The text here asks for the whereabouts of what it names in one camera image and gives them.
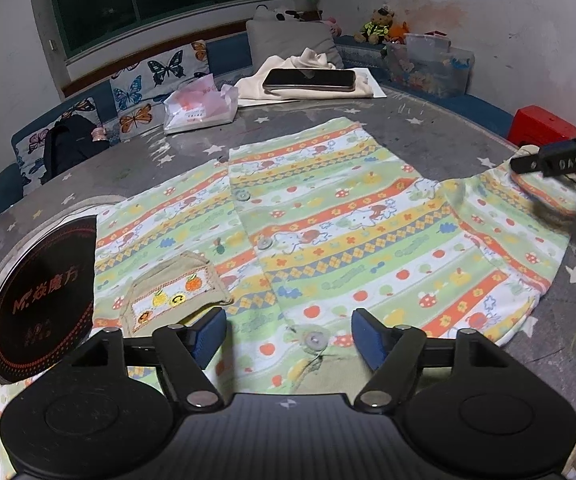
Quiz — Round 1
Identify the red plastic box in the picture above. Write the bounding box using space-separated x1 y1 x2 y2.
506 105 576 149

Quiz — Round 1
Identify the cream folded cloth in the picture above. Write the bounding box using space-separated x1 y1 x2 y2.
233 47 376 102

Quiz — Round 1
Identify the pink tissue packet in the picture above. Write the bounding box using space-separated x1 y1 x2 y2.
162 74 239 135

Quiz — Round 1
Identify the black and white plush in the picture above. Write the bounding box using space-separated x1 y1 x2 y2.
254 5 323 24

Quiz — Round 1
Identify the black smartphone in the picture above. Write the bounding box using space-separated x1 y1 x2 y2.
262 67 357 93

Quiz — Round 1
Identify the brown teddy bear plush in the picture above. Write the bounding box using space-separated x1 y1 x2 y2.
354 5 397 45

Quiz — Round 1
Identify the patterned striped child's shirt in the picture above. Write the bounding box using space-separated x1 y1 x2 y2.
0 116 576 480

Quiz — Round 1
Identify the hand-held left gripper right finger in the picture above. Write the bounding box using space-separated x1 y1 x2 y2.
352 308 516 410

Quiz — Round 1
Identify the black bag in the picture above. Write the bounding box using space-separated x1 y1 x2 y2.
43 114 112 179

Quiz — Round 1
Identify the clear plastic storage box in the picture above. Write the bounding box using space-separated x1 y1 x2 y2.
383 32 475 99

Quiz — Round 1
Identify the grey pillow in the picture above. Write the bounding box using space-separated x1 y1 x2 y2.
245 18 345 79

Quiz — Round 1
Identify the butterfly print sofa cover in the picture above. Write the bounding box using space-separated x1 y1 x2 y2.
13 40 209 187

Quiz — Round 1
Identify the orange plush toy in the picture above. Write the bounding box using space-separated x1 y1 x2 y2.
385 21 411 46

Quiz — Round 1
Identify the black round induction cooktop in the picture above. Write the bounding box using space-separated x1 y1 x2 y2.
0 215 100 387

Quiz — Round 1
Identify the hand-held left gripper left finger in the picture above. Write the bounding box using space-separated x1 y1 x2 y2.
68 308 227 410

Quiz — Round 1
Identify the blue sofa bench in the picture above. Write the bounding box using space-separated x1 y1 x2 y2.
0 30 514 221

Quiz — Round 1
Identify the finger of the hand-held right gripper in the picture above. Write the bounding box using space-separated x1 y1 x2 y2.
510 131 576 177

